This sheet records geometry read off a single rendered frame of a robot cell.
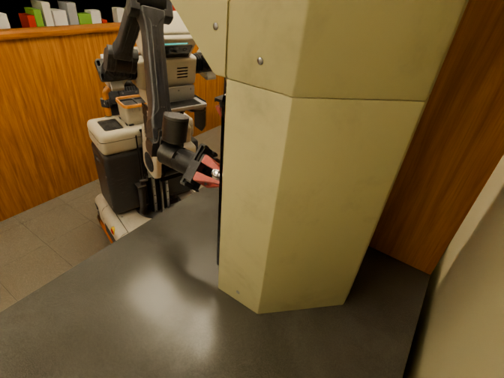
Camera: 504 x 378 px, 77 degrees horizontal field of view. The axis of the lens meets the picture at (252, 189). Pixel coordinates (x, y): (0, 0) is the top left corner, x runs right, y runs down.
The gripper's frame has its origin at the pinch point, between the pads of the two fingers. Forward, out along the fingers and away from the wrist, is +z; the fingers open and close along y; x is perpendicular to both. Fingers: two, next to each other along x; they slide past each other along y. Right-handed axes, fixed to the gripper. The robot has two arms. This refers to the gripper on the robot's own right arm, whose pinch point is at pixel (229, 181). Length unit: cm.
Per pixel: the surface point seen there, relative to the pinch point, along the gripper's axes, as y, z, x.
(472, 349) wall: -6.7, 48.4, -6.0
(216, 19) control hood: 16.9, 3.1, -29.1
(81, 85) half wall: 23, -189, 81
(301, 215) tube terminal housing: -0.5, 19.8, -7.7
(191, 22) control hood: 16.1, -1.4, -28.3
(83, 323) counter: -38.3, -9.8, -8.1
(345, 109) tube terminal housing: 14.4, 21.8, -19.1
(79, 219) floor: -61, -153, 105
